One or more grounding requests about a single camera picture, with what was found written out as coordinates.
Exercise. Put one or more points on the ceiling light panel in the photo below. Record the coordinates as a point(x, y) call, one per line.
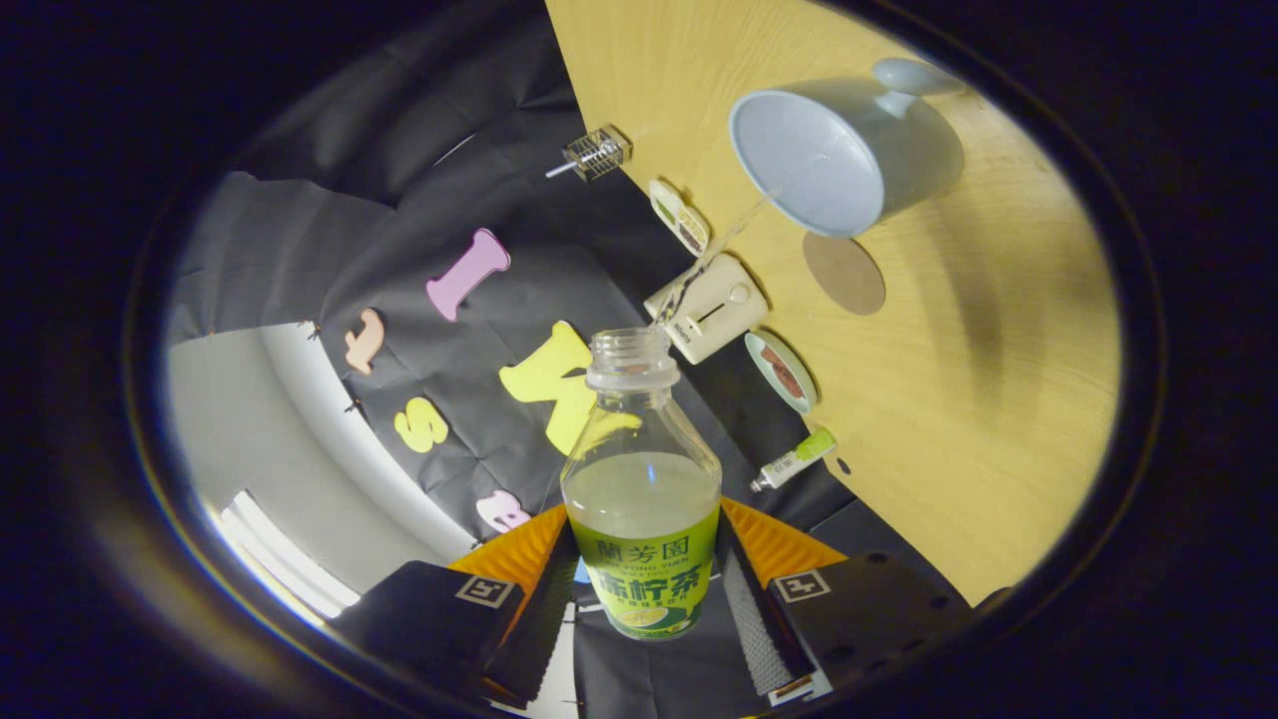
point(280, 564)

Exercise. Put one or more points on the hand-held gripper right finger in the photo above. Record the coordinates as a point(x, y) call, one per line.
point(859, 619)

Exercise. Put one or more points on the small white green bottle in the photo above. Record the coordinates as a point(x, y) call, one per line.
point(799, 459)

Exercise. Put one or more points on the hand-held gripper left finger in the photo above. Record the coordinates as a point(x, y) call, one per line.
point(539, 629)

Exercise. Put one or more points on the wooden table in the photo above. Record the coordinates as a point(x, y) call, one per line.
point(949, 399)

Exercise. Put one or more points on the white divided tray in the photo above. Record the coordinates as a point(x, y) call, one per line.
point(679, 220)

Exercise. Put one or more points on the cream toaster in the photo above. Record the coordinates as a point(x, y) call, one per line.
point(714, 310)

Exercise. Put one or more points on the round brown coaster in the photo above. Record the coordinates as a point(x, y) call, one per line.
point(844, 275)

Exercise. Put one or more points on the clear juice bottle green label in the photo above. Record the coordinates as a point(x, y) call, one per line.
point(639, 569)

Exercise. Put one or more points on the brown meat piece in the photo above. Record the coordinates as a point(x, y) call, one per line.
point(786, 374)

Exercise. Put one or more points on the white cup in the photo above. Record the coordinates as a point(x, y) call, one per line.
point(809, 150)

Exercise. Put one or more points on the pale green plate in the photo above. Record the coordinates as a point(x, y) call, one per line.
point(756, 350)

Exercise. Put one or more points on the white straw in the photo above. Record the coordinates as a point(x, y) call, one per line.
point(559, 171)

